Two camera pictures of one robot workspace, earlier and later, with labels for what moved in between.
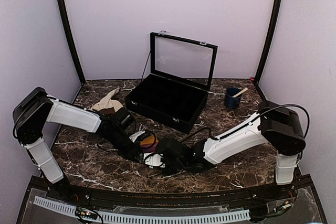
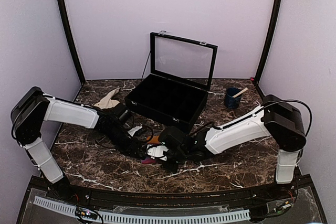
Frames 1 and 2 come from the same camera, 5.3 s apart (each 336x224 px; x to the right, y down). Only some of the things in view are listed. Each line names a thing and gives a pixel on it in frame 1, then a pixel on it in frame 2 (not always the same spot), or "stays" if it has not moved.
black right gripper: x=169 y=172 → x=172 y=168
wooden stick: x=240 y=92 stays
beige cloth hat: x=107 y=102 stays
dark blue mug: x=230 y=102 stays
